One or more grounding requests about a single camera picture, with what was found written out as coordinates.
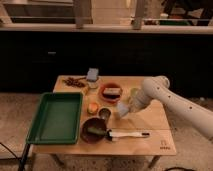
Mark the green plastic tray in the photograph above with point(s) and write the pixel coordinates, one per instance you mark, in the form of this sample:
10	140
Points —
57	119

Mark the wooden table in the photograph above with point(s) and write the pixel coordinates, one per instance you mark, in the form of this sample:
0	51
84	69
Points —
152	120

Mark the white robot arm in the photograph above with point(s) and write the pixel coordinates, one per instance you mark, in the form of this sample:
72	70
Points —
158	88

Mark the small metal cup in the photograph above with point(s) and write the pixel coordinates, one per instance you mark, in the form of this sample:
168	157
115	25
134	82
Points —
104	113

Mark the blue sponge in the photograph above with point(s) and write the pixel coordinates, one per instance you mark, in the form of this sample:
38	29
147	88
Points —
92	74

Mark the green cucumber piece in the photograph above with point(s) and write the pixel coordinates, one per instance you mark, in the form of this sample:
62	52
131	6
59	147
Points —
96	131

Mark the dark sandwich on plate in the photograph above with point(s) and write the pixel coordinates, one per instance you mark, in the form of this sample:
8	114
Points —
112	93

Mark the white handled brush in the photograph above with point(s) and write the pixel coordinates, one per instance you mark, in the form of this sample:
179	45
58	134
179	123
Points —
114	134

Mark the translucent green cup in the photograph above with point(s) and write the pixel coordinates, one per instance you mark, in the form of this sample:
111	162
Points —
133	92

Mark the small glass jar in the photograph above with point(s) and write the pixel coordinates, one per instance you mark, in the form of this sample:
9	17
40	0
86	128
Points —
93	85

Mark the dark brown bowl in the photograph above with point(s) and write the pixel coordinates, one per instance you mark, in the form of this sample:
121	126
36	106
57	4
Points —
89	137

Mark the light blue towel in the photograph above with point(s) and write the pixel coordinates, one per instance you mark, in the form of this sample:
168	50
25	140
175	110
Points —
122	109

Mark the orange yellow fruit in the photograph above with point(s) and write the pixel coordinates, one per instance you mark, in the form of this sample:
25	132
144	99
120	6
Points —
92	108

